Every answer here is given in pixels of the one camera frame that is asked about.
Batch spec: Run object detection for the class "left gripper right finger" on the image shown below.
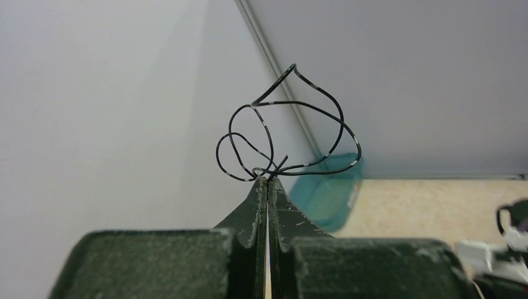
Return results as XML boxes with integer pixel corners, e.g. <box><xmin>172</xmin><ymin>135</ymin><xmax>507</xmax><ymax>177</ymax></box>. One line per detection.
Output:
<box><xmin>268</xmin><ymin>178</ymin><xmax>331</xmax><ymax>252</ymax></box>

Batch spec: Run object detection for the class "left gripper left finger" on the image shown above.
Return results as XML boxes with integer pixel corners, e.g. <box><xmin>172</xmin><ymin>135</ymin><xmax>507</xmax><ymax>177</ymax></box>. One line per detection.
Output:
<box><xmin>214</xmin><ymin>177</ymin><xmax>267</xmax><ymax>248</ymax></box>

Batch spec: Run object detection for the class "orange black cable bundle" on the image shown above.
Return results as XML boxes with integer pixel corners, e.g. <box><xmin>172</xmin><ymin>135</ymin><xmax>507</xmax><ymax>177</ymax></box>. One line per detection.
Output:
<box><xmin>215</xmin><ymin>63</ymin><xmax>362</xmax><ymax>184</ymax></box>

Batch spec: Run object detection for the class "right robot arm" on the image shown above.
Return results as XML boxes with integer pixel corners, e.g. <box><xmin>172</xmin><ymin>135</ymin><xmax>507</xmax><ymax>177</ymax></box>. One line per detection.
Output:
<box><xmin>496</xmin><ymin>197</ymin><xmax>527</xmax><ymax>236</ymax></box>

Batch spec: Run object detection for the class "teal translucent tub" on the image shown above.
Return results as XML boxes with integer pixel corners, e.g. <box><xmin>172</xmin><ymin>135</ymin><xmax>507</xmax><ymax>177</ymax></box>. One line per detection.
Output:
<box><xmin>288</xmin><ymin>160</ymin><xmax>363</xmax><ymax>233</ymax></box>

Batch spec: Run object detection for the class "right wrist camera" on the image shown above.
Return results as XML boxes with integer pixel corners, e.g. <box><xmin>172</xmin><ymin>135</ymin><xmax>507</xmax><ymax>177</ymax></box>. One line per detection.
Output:
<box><xmin>455</xmin><ymin>227</ymin><xmax>527</xmax><ymax>284</ymax></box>

